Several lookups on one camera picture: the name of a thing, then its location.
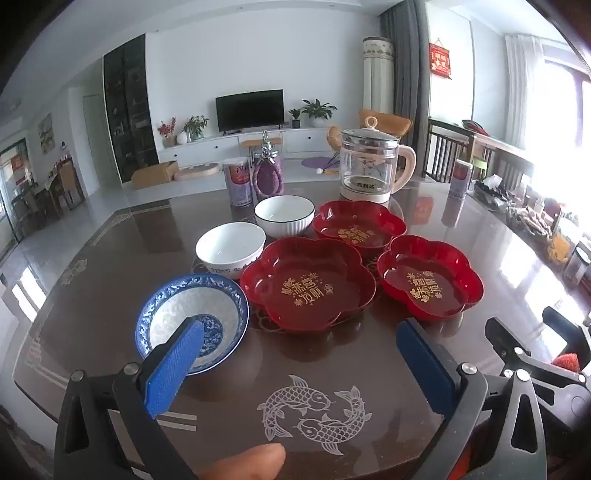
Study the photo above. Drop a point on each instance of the glass storage jar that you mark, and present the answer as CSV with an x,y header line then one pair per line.
x,y
579,265

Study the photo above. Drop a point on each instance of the black television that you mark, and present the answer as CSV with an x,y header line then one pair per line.
x,y
249,110

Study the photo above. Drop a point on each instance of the framed wall picture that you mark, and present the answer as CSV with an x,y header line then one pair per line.
x,y
46,134

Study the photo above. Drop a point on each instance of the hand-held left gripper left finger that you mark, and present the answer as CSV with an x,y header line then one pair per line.
x,y
175,364

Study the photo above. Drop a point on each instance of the grey curtain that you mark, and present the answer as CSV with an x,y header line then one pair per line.
x,y
406,69

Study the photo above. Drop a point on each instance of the cardboard box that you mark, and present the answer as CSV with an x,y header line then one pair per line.
x,y
152,175

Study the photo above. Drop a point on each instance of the large potted plant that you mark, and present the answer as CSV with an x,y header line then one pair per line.
x,y
318,110

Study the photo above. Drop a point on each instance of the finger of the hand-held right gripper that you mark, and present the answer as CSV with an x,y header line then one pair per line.
x,y
565,325
501,334

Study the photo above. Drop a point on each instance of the purple rug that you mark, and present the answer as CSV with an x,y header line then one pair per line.
x,y
318,163

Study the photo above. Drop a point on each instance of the beige cushion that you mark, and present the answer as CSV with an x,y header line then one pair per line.
x,y
196,171

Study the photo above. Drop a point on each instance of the glass electric kettle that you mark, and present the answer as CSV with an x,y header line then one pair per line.
x,y
364,161

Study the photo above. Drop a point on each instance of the red flower-shaped plate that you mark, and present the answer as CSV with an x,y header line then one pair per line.
x,y
415,261
277,272
360,221

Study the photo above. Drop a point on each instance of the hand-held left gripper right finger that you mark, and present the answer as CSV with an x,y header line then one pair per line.
x,y
425,369

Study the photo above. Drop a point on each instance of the orange lounge chair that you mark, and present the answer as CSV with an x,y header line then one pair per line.
x,y
392,122

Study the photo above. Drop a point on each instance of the yellow snack packet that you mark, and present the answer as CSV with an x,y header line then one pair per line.
x,y
558,247

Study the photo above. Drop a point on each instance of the pile of snacks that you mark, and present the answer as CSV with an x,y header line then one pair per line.
x,y
521,207

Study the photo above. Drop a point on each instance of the person's left hand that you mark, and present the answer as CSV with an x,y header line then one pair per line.
x,y
244,464

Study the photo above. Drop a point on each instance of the white curtain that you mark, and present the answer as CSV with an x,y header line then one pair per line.
x,y
524,92

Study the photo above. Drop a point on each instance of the wooden stool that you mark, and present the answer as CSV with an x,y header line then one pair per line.
x,y
261,143

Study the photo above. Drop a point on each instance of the standing air conditioner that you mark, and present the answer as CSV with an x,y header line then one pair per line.
x,y
377,78

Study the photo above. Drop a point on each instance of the red flower vase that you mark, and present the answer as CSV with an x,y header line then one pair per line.
x,y
167,131

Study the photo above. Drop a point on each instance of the white bowl with blue print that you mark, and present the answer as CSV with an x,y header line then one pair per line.
x,y
226,244

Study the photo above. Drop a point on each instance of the purple glass jar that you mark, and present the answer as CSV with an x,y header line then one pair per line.
x,y
268,177

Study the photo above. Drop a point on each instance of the white TV cabinet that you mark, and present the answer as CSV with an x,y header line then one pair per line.
x,y
203,147

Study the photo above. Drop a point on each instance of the wooden dining chair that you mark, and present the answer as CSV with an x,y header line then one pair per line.
x,y
71,182

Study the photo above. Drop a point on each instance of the orange fuzzy clothing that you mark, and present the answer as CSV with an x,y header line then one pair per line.
x,y
567,361

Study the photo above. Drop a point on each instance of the red wall calendar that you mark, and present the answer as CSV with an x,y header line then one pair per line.
x,y
439,60

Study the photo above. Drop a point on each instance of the small potted plant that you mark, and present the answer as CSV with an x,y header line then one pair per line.
x,y
295,117

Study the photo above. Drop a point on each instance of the blue and white bowl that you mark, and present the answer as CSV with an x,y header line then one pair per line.
x,y
184,300

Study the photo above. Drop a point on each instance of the dark display cabinet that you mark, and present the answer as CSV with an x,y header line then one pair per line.
x,y
129,115

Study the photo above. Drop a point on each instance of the leafy green potted plant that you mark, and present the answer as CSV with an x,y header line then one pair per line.
x,y
196,127

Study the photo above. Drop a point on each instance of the white ribbed bowl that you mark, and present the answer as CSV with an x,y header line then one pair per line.
x,y
284,212

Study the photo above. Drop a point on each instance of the wooden bench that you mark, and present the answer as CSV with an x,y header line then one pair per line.
x,y
452,147

